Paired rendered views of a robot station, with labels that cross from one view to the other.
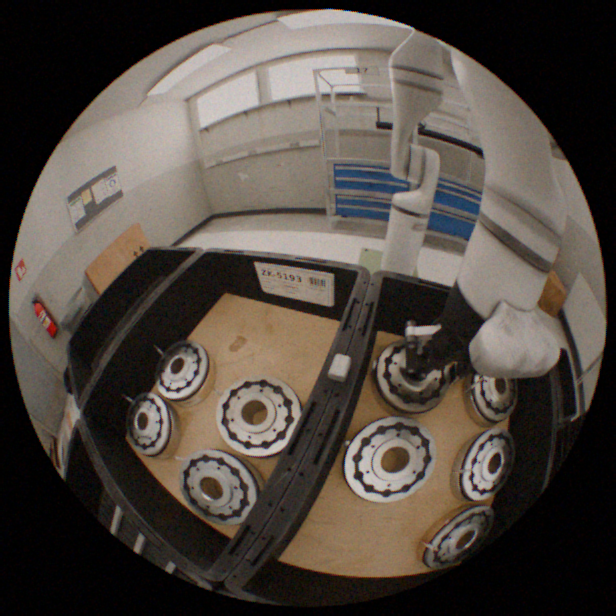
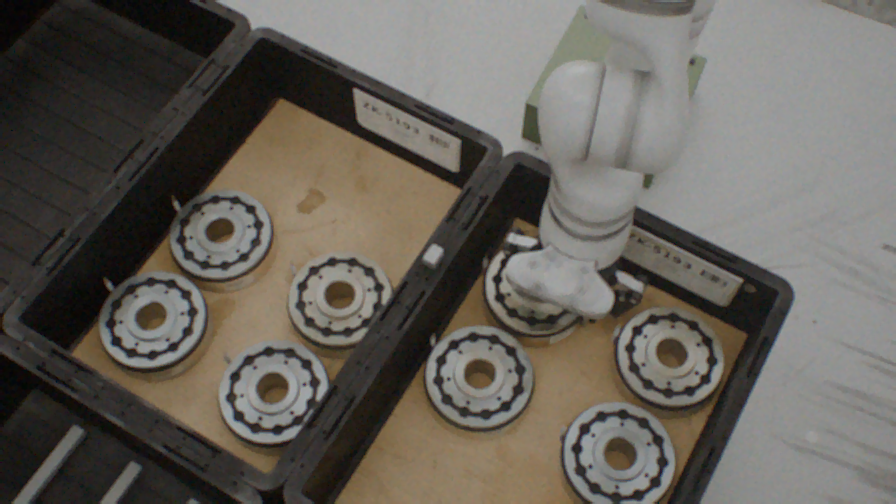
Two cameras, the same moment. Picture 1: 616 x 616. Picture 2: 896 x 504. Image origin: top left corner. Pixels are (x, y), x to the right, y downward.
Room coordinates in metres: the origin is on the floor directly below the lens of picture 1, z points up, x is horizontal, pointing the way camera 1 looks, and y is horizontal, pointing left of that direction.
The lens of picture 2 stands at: (-0.34, -0.04, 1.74)
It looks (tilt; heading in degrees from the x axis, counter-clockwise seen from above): 62 degrees down; 1
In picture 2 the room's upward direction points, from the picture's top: 1 degrees clockwise
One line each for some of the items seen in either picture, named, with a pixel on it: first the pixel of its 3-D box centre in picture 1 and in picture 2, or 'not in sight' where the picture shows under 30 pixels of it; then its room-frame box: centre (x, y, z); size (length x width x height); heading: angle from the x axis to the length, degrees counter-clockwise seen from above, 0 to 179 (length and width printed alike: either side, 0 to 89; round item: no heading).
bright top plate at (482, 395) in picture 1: (497, 387); (670, 355); (0.01, -0.24, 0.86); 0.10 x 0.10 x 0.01
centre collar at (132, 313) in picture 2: (143, 421); (151, 317); (0.03, 0.25, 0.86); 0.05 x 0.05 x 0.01
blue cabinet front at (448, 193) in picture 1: (450, 208); not in sight; (1.52, -1.47, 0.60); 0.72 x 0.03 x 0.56; 66
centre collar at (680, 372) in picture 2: (499, 385); (671, 354); (0.01, -0.24, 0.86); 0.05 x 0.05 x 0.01
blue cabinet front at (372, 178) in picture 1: (371, 192); not in sight; (1.85, -0.74, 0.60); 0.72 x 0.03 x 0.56; 66
